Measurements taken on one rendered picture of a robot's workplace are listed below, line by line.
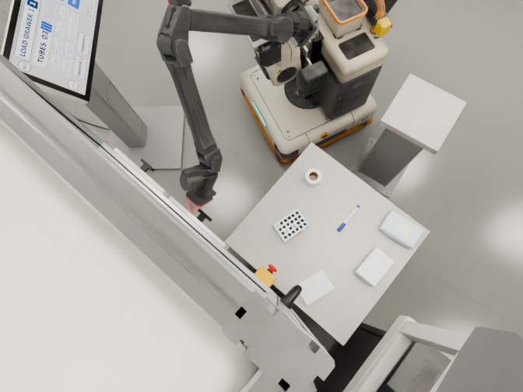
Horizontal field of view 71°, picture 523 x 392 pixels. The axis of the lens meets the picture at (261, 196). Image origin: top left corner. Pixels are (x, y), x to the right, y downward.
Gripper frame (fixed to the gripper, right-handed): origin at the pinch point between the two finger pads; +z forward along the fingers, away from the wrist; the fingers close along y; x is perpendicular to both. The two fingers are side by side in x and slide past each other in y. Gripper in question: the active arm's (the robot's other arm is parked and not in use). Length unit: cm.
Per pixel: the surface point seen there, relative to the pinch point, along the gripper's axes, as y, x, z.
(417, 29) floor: -214, -5, -56
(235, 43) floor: -141, -96, 3
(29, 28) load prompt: 9, -88, -22
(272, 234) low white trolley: -21.8, 26.2, 4.2
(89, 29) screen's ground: -14, -87, -21
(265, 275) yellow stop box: -1.0, 36.4, 1.8
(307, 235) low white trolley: -29.2, 37.2, -1.8
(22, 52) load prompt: 16, -81, -17
